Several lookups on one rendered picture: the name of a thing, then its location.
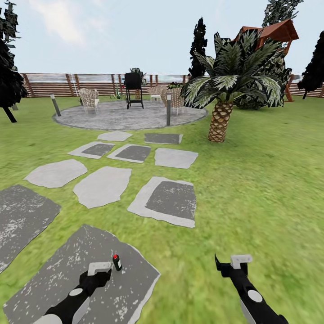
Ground insectifuge atomizer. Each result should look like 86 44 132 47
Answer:
112 255 122 271

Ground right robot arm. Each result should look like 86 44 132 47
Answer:
215 255 288 324

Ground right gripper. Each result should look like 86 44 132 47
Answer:
215 256 248 284

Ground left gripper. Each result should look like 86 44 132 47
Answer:
80 269 112 290

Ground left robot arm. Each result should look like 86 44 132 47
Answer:
33 261 112 324

